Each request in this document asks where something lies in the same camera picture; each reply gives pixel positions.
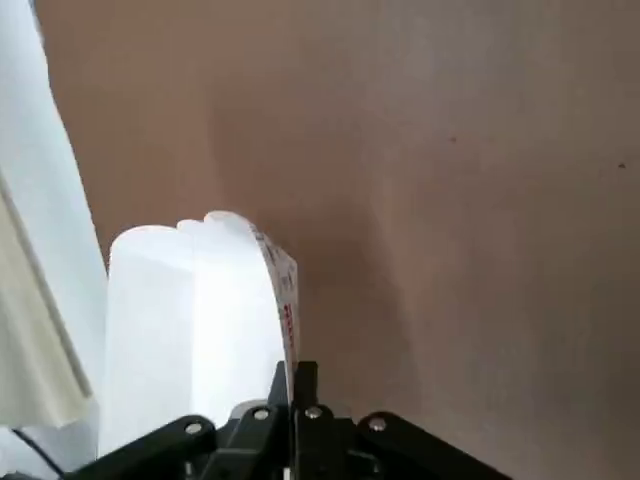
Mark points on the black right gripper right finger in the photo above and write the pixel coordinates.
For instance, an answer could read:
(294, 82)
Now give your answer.
(350, 450)

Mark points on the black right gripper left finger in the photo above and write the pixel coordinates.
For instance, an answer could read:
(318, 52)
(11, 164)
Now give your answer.
(240, 445)

